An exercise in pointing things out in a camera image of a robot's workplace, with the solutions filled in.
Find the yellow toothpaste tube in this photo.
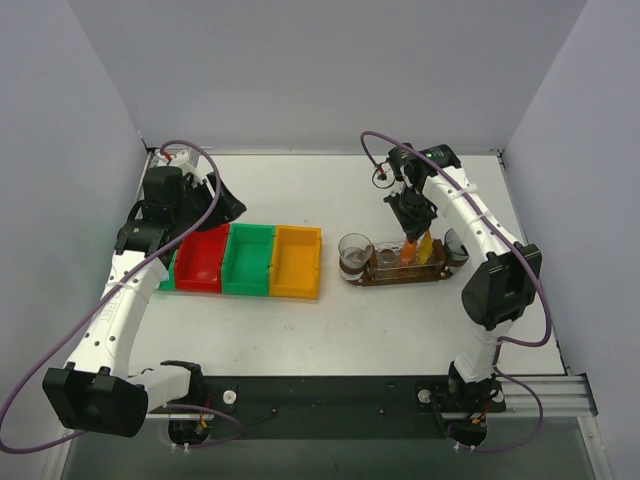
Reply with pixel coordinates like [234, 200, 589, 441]
[416, 230, 433, 265]

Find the orange toothpaste box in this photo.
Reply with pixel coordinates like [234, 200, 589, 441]
[399, 238, 417, 266]

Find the clear glass cup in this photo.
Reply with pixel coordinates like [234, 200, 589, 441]
[444, 228, 469, 265]
[338, 233, 374, 281]

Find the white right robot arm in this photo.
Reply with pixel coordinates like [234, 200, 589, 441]
[384, 145, 542, 384]

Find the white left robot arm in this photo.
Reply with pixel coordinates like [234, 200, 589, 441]
[42, 166, 246, 437]

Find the dark wooden oval tray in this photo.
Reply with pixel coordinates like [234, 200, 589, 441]
[339, 248, 468, 287]

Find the red bin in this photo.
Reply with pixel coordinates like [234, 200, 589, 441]
[174, 224, 230, 293]

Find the green bin with cups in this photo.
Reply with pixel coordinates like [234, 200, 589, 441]
[221, 223, 276, 296]

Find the yellow bin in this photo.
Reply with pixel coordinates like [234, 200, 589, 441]
[269, 225, 322, 300]

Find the green bin with toothbrushes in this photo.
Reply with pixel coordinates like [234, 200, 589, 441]
[157, 251, 178, 291]

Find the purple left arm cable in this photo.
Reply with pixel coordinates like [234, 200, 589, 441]
[0, 139, 224, 452]

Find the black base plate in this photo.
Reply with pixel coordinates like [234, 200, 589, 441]
[145, 374, 507, 441]

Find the aluminium frame rail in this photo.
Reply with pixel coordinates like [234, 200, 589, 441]
[144, 372, 599, 420]

